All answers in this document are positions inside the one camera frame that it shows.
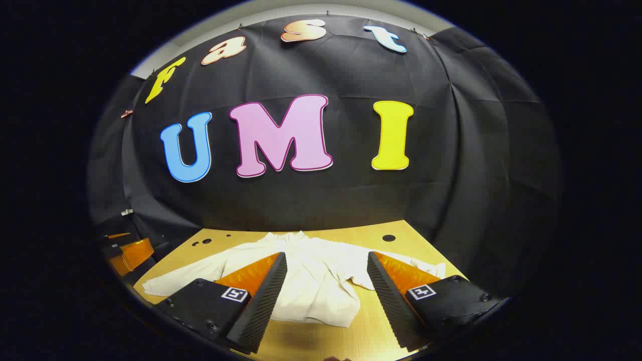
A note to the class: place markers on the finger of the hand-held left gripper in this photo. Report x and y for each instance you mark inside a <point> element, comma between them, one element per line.
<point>135,253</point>

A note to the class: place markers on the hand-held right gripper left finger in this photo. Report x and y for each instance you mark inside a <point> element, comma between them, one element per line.
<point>266,296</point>

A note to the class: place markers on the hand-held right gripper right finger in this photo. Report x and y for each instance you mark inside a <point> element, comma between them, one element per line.
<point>388,296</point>

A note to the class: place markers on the white long-sleeved garment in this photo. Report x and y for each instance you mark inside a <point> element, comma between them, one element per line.
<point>321,281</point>

